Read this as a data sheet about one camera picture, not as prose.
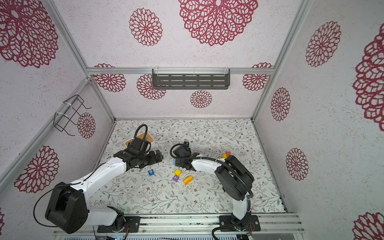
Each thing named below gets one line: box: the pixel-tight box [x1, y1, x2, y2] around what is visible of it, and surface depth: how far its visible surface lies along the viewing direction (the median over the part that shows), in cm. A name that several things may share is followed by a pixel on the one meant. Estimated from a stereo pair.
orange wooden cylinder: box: [183, 175, 194, 185], surface depth 91 cm
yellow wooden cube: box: [174, 169, 182, 177], surface depth 92 cm
